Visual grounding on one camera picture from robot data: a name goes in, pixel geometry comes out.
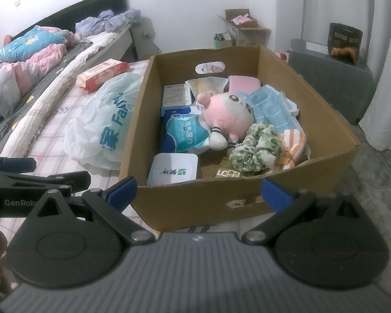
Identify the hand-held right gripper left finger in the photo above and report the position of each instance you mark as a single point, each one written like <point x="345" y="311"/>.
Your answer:
<point x="122" y="191"/>

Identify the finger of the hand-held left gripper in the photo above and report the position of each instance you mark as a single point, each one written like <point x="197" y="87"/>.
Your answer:
<point x="19" y="163"/>
<point x="71" y="179"/>

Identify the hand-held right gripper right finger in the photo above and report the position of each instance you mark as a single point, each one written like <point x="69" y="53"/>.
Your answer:
<point x="275" y="194"/>

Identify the orange striped cloth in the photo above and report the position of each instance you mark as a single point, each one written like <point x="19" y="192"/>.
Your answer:
<point x="293" y="146"/>

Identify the green white scrunchie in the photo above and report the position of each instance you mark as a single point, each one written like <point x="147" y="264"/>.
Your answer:
<point x="257" y="146"/>

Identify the white wipes pack green mark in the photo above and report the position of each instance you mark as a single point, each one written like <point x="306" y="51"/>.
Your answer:
<point x="174" y="169"/>

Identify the large cardboard box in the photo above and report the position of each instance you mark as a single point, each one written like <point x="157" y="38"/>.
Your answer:
<point x="189" y="205"/>

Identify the blue white plastic packet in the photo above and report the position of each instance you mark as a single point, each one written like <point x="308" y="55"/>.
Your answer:
<point x="182" y="130"/>

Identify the light blue checked towel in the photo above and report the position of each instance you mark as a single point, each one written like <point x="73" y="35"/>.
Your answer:
<point x="270" y="104"/>

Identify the pink plush toy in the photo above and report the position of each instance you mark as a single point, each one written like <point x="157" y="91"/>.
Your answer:
<point x="228" y="111"/>

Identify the pink bubble wrap pouch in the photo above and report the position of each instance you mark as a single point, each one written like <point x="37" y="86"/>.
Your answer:
<point x="244" y="84"/>

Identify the cream translucent plastic bag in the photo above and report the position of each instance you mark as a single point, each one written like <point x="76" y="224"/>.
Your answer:
<point x="205" y="86"/>

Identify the pink checked bed sheet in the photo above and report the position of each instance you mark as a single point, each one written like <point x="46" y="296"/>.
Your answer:
<point x="52" y="150"/>

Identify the grey blanket with yellow patches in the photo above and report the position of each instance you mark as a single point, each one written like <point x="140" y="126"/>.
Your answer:
<point x="16" y="111"/>

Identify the white plastic shopping bag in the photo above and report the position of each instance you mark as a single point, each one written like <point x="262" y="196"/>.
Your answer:
<point x="101" y="127"/>

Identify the cream fuzzy rolled blanket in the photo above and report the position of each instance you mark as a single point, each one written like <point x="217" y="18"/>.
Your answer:
<point x="52" y="91"/>

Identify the pink and blue quilt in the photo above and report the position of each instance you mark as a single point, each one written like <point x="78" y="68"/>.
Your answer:
<point x="22" y="62"/>

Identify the pink red tissue pack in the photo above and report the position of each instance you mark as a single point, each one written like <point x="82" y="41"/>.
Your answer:
<point x="101" y="75"/>

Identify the grey storage box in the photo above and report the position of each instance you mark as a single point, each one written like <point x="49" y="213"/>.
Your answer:
<point x="329" y="78"/>

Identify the black bed headboard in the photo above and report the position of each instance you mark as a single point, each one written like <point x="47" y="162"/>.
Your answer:
<point x="68" y="13"/>

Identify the small open cardboard box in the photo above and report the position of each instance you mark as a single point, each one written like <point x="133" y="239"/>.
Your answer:
<point x="251" y="36"/>

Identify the purple clothes pile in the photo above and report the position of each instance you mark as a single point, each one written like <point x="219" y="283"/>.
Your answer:
<point x="107" y="22"/>

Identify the small green white carton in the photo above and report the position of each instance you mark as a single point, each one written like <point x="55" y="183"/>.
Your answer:
<point x="222" y="40"/>

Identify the black snack bag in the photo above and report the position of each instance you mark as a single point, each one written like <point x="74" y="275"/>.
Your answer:
<point x="345" y="42"/>

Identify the pink packet in small box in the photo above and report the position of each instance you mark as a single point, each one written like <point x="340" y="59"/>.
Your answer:
<point x="242" y="19"/>

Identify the white curtain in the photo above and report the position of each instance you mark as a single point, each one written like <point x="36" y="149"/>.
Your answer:
<point x="387" y="55"/>

